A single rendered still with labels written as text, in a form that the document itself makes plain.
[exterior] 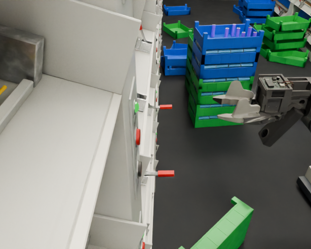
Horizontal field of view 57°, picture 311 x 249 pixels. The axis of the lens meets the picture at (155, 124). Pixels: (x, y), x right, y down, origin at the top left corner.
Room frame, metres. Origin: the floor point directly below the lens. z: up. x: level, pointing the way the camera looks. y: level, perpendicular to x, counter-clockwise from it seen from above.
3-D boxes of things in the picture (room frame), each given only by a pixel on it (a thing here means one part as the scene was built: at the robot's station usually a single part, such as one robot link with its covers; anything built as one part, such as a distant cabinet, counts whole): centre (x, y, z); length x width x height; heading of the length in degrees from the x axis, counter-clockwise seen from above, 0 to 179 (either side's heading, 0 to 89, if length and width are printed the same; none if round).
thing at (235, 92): (0.60, -0.19, 0.68); 0.09 x 0.03 x 0.06; 71
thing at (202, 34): (1.47, -0.37, 0.52); 0.30 x 0.20 x 0.08; 97
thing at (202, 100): (1.47, -0.37, 0.20); 0.30 x 0.20 x 0.08; 97
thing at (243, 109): (0.52, -0.18, 0.68); 0.09 x 0.03 x 0.06; 106
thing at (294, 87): (0.56, -0.29, 0.69); 0.12 x 0.08 x 0.09; 88
